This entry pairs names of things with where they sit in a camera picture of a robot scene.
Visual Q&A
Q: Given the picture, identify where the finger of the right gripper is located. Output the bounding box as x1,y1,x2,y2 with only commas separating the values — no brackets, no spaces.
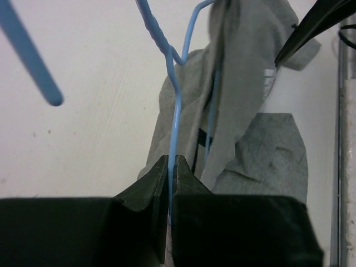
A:
275,0,355,66

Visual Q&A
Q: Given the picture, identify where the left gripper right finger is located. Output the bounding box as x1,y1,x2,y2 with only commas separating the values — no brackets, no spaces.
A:
172,156,324,266

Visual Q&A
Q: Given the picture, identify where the blue wire hanger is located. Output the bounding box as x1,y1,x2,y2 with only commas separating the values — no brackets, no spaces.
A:
1,1,213,222

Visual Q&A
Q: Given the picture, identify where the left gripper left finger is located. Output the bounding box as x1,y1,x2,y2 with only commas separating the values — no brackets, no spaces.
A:
1,156,168,266

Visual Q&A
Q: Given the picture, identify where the grey t shirt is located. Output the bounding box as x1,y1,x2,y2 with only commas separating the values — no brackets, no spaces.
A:
137,0,322,205

